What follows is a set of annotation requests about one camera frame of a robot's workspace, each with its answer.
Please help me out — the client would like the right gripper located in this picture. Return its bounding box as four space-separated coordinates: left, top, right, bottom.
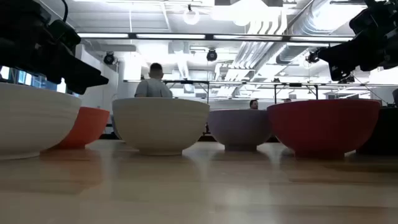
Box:
317 0 398 82

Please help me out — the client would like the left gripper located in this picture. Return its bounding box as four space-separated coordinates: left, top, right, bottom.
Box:
0 0 109 95

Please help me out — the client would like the orange bowl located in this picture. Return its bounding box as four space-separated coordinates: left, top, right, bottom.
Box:
51 106 110 149

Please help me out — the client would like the large white bowl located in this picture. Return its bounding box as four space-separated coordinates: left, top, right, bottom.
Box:
0 82 82 161

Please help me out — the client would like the red bowl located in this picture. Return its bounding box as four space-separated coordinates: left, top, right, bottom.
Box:
266 98 381 159

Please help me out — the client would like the black bowl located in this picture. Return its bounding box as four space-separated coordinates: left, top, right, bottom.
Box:
356 107 398 156

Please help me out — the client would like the off-white ribbed bowl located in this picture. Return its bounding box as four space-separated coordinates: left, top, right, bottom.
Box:
111 97 211 156

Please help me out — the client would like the lavender bowl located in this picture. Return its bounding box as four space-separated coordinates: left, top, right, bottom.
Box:
207 108 272 152

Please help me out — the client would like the large window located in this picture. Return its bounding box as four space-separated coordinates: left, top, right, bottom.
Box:
0 65 68 94

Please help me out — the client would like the long ceiling light strip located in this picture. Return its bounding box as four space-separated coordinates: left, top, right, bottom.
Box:
77 32 354 43

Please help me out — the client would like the round ceiling lamp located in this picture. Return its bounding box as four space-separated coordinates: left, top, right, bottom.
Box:
182 4 200 26

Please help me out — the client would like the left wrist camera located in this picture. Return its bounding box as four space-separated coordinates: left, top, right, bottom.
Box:
48 20 81 52

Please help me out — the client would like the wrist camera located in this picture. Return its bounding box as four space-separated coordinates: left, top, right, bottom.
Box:
349 8 377 32
48 20 81 52

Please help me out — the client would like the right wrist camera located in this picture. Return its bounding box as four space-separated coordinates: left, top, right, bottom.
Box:
349 8 377 32

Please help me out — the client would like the silver ventilation duct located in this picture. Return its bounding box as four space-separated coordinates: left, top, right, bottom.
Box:
275 0 358 65

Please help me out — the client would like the black overhead rig frame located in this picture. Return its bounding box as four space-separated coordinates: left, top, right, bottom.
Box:
161 80 210 105
273 82 320 105

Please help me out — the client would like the black cable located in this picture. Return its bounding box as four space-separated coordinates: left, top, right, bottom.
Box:
60 0 70 22

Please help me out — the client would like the black table frame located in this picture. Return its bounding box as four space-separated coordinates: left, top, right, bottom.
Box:
99 133 280 143

